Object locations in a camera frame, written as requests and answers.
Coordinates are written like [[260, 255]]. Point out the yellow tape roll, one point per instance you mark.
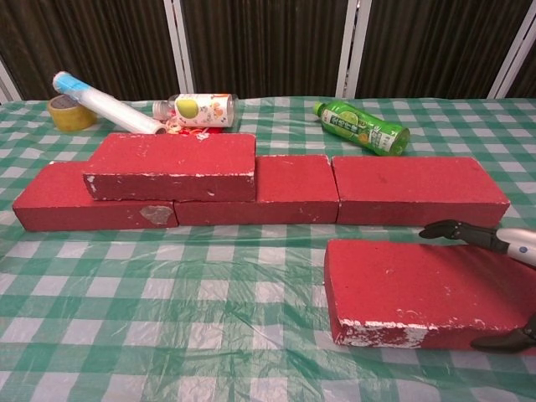
[[69, 119]]

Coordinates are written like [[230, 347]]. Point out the white plastic wrap roll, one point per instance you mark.
[[117, 111]]

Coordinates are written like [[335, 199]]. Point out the green checkered tablecloth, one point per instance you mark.
[[209, 335]]

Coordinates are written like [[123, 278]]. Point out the green drink bottle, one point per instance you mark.
[[364, 127]]

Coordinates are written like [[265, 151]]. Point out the red brick front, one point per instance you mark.
[[410, 285]]

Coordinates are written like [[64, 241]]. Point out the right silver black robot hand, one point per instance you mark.
[[481, 238]]

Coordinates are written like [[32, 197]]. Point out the dark folding partition screen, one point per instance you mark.
[[259, 42]]

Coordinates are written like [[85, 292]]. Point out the clear bottle fruit label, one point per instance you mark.
[[201, 109]]

